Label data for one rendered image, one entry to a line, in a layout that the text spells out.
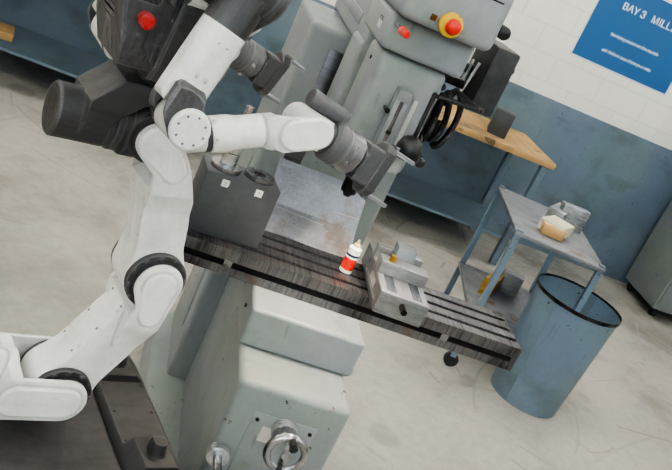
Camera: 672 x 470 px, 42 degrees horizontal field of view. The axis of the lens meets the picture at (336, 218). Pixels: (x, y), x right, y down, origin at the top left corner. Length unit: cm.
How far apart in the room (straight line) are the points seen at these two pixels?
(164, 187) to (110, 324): 37
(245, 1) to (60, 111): 45
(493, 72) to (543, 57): 437
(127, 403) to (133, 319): 38
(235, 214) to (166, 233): 53
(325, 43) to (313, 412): 114
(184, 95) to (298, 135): 24
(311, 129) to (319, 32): 114
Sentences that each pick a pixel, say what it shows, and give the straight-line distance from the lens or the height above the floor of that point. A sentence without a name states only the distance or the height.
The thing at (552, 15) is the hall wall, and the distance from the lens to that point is 706.
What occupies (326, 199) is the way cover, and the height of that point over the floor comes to 104.
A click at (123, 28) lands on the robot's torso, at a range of 172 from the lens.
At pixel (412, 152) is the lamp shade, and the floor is 143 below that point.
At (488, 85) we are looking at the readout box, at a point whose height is 161.
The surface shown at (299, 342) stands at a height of 81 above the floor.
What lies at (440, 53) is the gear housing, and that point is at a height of 168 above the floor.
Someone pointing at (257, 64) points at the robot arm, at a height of 149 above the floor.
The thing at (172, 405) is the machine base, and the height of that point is 20.
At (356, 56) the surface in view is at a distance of 255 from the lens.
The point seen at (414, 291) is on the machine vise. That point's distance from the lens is 257.
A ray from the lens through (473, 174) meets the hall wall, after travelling 722.
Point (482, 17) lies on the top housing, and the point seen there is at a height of 181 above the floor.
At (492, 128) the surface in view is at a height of 92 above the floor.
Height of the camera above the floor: 193
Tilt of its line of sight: 19 degrees down
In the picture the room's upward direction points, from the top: 25 degrees clockwise
